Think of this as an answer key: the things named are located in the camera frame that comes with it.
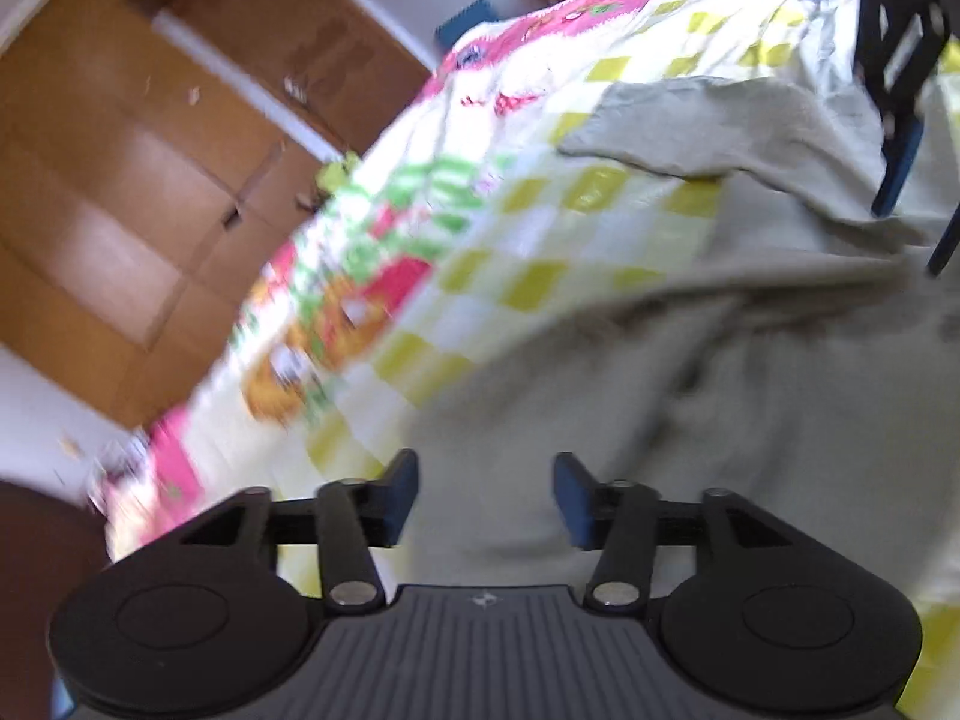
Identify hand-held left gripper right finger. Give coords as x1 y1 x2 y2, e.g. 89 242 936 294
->
553 452 797 612

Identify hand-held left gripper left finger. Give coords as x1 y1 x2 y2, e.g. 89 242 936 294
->
176 448 419 610

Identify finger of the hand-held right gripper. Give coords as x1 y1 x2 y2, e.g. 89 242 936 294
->
855 0 952 218
928 195 960 276

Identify grey pants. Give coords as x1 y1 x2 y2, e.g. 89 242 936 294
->
405 79 960 616

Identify printed checkered blanket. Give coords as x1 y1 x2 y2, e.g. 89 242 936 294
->
88 0 960 720

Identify wooden wardrobe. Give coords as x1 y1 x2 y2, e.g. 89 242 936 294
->
0 0 437 430

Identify blue foam mat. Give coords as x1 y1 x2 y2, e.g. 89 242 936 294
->
434 0 498 47

